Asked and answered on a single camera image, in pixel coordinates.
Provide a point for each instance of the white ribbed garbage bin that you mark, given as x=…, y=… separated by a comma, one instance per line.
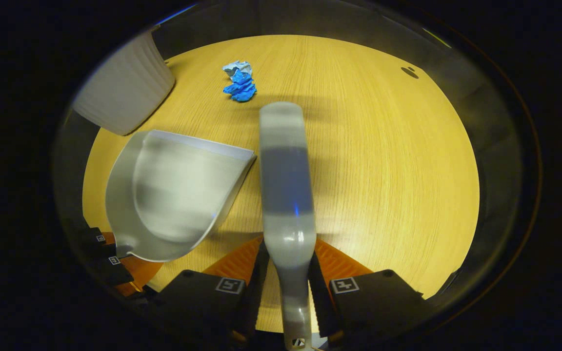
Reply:
x=125, y=87

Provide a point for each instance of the wooden desktop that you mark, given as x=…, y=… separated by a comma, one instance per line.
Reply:
x=383, y=170

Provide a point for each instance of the deep blue paper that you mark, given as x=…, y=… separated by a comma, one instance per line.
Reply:
x=242, y=88

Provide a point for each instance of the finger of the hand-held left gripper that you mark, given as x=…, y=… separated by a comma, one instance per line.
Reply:
x=110, y=273
x=96, y=243

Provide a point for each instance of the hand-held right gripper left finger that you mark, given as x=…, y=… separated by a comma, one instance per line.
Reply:
x=256, y=292

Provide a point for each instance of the white plastic dustpan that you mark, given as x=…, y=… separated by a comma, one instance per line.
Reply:
x=178, y=195

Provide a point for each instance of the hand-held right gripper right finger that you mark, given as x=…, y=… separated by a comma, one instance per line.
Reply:
x=321, y=302

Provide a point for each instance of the small white broom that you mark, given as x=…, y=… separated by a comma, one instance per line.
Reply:
x=286, y=195

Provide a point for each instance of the pale blue paper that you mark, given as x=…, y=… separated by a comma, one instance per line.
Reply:
x=237, y=67

